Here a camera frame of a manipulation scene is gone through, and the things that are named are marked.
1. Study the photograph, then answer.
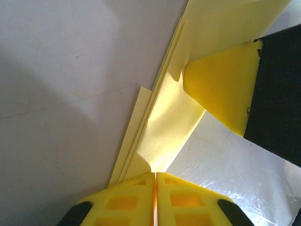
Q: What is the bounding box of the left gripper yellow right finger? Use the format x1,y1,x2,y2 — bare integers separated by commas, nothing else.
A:
156,172,254,226

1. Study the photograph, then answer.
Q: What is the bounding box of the yellow paper sheet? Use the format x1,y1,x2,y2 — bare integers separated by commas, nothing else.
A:
108,0,292,186

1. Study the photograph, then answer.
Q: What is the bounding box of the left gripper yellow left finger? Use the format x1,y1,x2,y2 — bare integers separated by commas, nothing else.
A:
56,171,156,226

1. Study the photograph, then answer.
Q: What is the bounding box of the grey metal sheet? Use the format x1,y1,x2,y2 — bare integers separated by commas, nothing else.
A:
164,112,301,226

